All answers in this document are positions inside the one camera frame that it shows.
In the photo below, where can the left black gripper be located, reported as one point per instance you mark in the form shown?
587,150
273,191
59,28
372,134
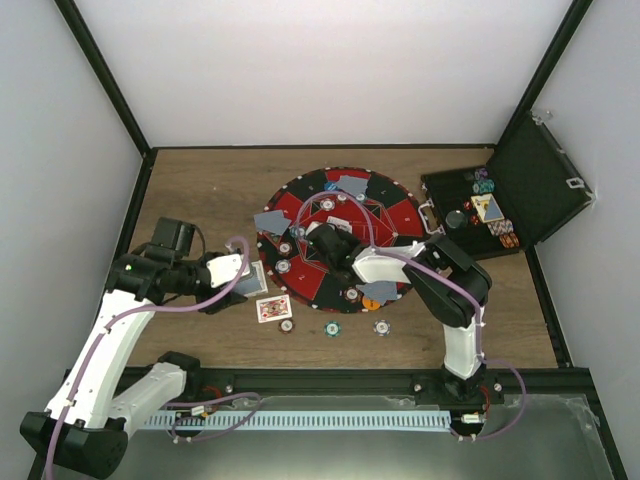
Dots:
230,299

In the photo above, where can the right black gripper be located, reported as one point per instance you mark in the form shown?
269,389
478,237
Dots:
351,241

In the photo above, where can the face-up red court card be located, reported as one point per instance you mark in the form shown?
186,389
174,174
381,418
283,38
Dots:
340,223

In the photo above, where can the green blue fifty chip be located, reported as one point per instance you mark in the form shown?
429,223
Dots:
298,232

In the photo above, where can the grey playing card deck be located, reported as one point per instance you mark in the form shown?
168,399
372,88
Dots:
254,283

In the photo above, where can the face-down blue playing card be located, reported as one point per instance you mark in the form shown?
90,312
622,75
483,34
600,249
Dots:
272,222

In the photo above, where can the face-up queen playing card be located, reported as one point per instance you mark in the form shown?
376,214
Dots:
274,309

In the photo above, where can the green blue chip stack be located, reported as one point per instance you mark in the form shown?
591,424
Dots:
332,329

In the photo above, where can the red black chip stack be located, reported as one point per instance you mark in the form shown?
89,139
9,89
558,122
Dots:
286,325

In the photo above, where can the purple white chip stack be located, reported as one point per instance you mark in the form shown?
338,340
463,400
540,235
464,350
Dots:
381,328

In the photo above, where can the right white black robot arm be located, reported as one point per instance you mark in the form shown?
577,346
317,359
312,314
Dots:
452,285

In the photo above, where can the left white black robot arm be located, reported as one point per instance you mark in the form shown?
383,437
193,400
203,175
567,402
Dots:
87,425

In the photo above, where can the round red black poker mat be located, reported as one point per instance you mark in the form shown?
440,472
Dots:
388,213

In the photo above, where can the orange round blind button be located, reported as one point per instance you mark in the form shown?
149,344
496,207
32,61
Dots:
370,305

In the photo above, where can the black round puck in case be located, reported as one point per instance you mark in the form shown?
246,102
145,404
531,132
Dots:
456,219

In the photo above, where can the card deck in case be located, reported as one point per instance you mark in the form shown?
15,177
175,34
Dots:
487,208

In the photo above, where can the teal chips in case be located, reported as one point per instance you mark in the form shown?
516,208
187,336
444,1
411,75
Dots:
483,186

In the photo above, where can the orange chips in case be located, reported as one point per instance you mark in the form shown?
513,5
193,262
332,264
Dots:
510,240

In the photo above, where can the black poker chip case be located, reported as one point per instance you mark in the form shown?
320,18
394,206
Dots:
537,187

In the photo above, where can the light blue slotted cable duct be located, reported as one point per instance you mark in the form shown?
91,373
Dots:
419,421

